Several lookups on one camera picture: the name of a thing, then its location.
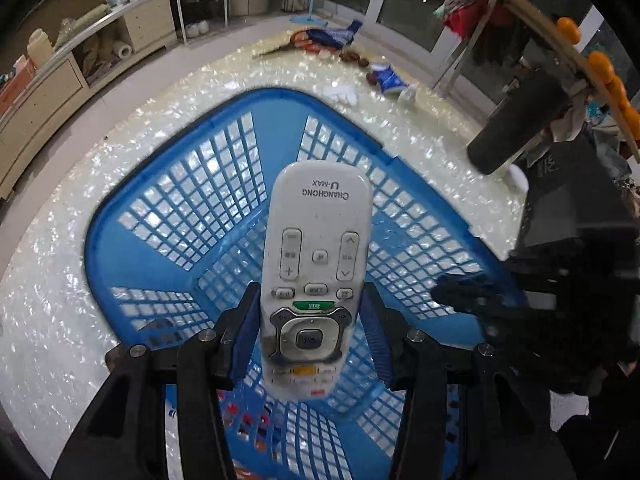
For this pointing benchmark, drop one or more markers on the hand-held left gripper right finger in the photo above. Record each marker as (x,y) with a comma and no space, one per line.
(377,342)

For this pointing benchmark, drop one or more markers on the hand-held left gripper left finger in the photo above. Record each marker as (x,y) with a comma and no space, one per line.
(245,332)

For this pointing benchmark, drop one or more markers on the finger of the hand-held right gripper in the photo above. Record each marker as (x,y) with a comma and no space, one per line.
(475,292)
(540,345)

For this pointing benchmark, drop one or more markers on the white remote control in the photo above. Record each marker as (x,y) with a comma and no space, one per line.
(315,220)

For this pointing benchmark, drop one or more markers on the blue plastic mesh basket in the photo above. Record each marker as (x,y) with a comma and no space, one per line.
(280,102)

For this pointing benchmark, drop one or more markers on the white round dish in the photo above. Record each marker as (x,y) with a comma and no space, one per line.
(517,177)

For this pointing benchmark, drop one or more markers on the orange ball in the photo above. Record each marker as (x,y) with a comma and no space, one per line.
(599,66)
(618,91)
(567,30)

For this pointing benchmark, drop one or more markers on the white plastic cup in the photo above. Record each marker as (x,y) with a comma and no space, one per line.
(408,95)

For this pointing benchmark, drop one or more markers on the curved wooden bar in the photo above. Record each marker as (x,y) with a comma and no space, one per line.
(520,2)

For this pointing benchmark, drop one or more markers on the hanging clothes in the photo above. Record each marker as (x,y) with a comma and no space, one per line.
(465,15)

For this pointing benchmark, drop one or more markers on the blue snack packet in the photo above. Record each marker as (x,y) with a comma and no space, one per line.
(387,80)

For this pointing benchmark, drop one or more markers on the red date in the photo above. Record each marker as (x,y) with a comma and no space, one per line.
(350,55)
(363,62)
(371,79)

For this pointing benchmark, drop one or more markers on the white crumpled tissue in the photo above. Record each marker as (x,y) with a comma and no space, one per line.
(340,94)

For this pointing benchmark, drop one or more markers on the blue striped cloth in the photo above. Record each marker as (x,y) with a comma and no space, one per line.
(335,35)

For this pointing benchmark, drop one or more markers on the long beige wooden cabinet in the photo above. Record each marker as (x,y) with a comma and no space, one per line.
(45,105)

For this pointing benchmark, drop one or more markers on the white paper roll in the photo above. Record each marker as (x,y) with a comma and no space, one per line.
(123,51)

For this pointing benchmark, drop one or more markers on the white shoes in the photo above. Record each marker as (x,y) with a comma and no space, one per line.
(197,29)

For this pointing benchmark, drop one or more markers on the blue mop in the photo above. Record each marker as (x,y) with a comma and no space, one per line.
(307,20)

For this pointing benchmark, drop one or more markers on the beige drawer unit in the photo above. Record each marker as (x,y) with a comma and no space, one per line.
(150,25)

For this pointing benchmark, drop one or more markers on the orange box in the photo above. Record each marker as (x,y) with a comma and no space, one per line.
(22,75)

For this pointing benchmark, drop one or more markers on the beige jar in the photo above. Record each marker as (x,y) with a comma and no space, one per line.
(40,47)

